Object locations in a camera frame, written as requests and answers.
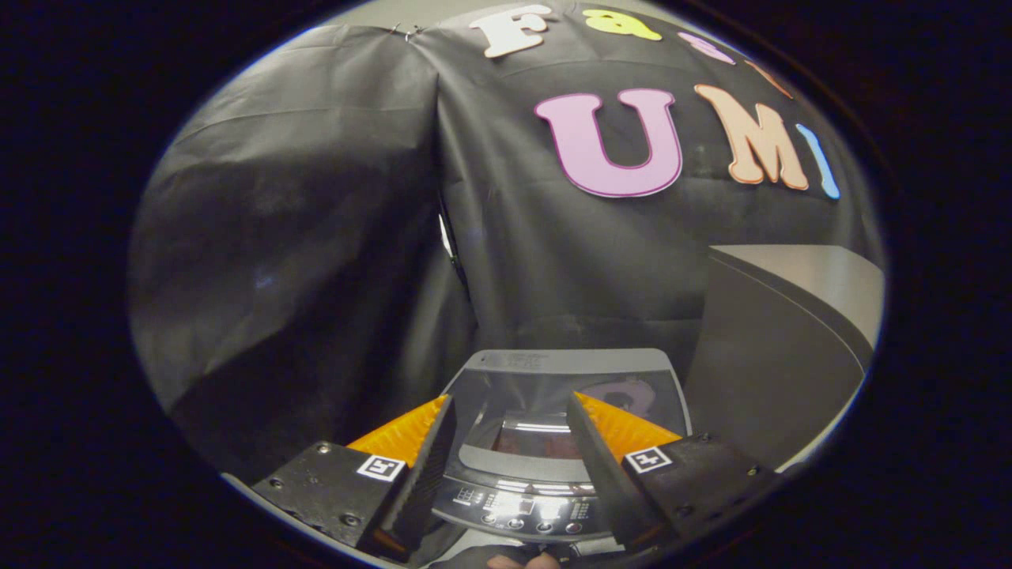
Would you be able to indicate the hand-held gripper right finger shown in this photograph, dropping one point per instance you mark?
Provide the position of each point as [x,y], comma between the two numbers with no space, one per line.
[605,474]

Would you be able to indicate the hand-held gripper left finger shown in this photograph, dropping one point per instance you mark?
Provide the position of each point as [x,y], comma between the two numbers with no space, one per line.
[419,482]

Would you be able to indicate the grey washing machine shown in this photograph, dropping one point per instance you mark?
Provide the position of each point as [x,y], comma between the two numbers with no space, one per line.
[514,506]

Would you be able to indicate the black backdrop cloth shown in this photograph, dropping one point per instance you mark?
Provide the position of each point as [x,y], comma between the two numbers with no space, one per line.
[356,237]

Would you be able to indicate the beige cabinet with dark frame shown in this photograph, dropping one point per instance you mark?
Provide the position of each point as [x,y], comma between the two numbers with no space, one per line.
[759,356]

